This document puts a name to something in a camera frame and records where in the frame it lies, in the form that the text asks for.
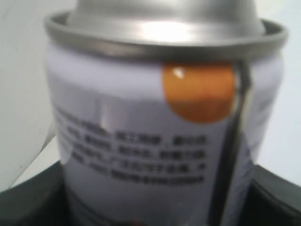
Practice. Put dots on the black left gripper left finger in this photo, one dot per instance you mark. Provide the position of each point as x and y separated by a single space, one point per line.
39 201

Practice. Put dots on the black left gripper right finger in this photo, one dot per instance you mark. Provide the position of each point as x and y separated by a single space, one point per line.
272 201

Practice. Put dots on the silver spray can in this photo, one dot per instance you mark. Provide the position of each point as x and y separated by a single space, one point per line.
160 107

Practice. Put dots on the white backdrop paper sheet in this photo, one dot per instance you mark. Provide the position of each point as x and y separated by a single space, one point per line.
25 116

